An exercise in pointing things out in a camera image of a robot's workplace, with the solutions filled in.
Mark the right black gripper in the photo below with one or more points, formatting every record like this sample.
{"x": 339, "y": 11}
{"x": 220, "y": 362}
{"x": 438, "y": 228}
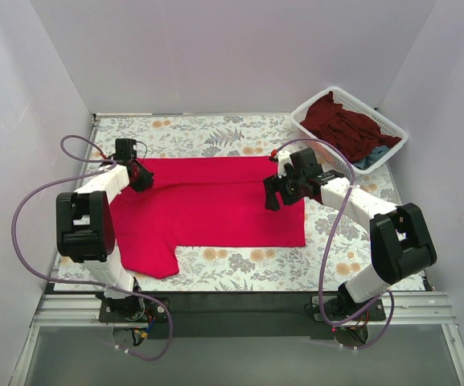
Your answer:
{"x": 273, "y": 194}

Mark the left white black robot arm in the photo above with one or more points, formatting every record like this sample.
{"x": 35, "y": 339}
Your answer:
{"x": 85, "y": 229}

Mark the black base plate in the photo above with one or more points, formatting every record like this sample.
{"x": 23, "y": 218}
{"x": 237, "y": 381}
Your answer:
{"x": 241, "y": 314}

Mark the white plastic laundry basket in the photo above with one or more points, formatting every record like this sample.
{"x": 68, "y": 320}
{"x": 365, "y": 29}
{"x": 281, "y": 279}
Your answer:
{"x": 351, "y": 103}

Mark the floral patterned table mat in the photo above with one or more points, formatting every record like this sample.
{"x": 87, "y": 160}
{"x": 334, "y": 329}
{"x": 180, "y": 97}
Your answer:
{"x": 235, "y": 269}

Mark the aluminium frame rail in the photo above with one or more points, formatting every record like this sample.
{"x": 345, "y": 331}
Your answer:
{"x": 68, "y": 346}

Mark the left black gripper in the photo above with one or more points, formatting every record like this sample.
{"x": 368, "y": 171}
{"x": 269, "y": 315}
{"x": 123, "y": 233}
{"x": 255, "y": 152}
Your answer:
{"x": 144, "y": 179}

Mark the dark maroon t shirt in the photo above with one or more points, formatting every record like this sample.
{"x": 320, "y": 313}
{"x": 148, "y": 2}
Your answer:
{"x": 355, "y": 135}

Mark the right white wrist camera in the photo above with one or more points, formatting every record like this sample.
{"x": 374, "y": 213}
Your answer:
{"x": 281, "y": 158}

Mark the blue grey cloth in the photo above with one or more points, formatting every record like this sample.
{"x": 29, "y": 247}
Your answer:
{"x": 377, "y": 153}

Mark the bright red t shirt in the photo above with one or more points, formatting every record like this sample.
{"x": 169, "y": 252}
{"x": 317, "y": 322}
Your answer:
{"x": 209, "y": 202}

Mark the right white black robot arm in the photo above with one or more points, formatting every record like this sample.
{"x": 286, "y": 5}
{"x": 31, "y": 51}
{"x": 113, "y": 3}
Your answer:
{"x": 400, "y": 242}

